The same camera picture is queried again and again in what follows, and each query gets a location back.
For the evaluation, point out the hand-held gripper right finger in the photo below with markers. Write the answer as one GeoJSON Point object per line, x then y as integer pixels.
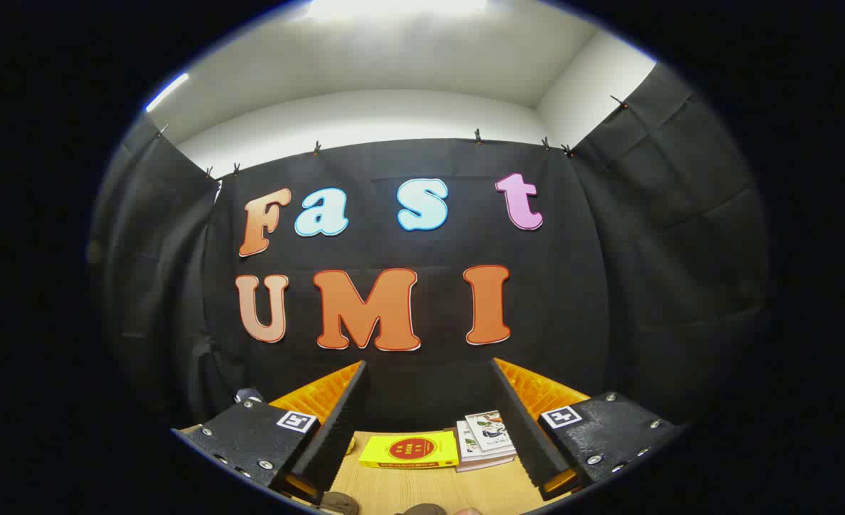
{"type": "Point", "coordinates": [519, 422]}

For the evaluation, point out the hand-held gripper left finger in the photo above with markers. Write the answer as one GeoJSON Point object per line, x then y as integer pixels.
{"type": "Point", "coordinates": [340, 422]}

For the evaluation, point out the row of black cloth clips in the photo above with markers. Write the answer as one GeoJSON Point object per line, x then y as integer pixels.
{"type": "Point", "coordinates": [477, 136]}

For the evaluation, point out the brown fuzzy shoe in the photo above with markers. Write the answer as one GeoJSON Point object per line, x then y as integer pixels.
{"type": "Point", "coordinates": [340, 503]}
{"type": "Point", "coordinates": [422, 510]}

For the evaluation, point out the yellow book with red circle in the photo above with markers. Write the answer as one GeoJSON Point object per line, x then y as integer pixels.
{"type": "Point", "coordinates": [408, 450]}

